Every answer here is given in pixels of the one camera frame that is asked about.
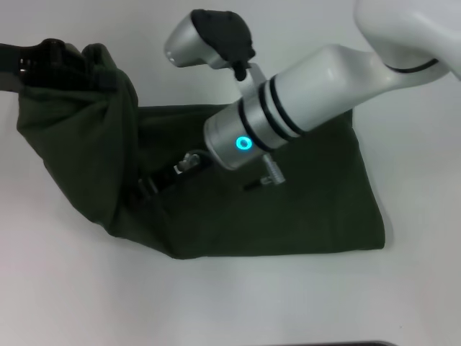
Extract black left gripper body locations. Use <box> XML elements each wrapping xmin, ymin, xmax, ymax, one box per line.
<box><xmin>0</xmin><ymin>38</ymin><xmax>89</xmax><ymax>97</ymax></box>

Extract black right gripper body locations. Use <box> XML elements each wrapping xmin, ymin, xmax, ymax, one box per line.
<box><xmin>138</xmin><ymin>150</ymin><xmax>218</xmax><ymax>198</ymax></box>

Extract dark green FREE T-shirt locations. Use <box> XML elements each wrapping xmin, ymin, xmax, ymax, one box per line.
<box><xmin>16</xmin><ymin>42</ymin><xmax>387</xmax><ymax>261</ymax></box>

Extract small silver gripper plug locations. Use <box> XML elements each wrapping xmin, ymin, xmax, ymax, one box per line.
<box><xmin>175</xmin><ymin>152</ymin><xmax>201</xmax><ymax>173</ymax></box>

